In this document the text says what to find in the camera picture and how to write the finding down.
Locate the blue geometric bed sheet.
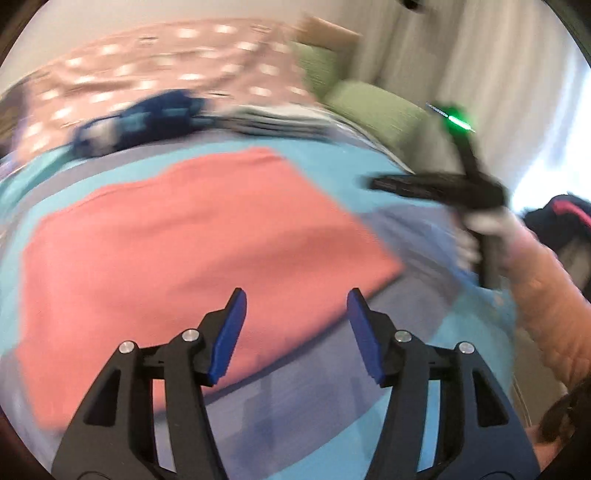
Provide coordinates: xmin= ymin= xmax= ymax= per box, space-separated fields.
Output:
xmin=0 ymin=124 xmax=518 ymax=480

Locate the navy star print blanket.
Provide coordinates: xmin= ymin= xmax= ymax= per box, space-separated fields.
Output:
xmin=69 ymin=90 xmax=208 ymax=160

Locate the tan pillow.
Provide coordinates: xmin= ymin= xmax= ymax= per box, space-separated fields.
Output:
xmin=295 ymin=14 xmax=362 ymax=52

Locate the pink bear print sweater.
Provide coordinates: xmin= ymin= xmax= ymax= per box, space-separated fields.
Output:
xmin=18 ymin=147 xmax=404 ymax=432

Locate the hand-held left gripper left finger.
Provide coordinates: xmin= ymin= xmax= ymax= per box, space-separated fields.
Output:
xmin=51 ymin=287 xmax=247 ymax=480

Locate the pink polka dot blanket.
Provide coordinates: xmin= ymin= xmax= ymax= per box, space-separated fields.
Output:
xmin=0 ymin=18 xmax=315 ymax=158

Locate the person's right forearm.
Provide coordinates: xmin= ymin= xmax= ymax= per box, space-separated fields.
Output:
xmin=499 ymin=222 xmax=591 ymax=409

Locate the grey folded garment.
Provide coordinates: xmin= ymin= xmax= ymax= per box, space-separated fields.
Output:
xmin=231 ymin=104 xmax=328 ymax=123

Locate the large green pillow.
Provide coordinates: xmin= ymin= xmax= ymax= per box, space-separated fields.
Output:
xmin=323 ymin=80 xmax=432 ymax=160

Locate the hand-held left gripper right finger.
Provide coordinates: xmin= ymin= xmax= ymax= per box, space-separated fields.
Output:
xmin=347 ymin=287 xmax=541 ymax=480

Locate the dark cloth with pink stripe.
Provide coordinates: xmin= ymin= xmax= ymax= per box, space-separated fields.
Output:
xmin=524 ymin=194 xmax=591 ymax=259

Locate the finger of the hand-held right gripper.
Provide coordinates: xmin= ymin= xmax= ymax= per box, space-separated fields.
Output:
xmin=367 ymin=173 xmax=462 ymax=200

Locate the small green pillow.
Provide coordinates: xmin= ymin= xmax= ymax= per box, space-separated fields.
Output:
xmin=293 ymin=41 xmax=341 ymax=97

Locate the person's right hand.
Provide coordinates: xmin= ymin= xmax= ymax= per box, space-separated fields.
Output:
xmin=455 ymin=208 xmax=515 ymax=274

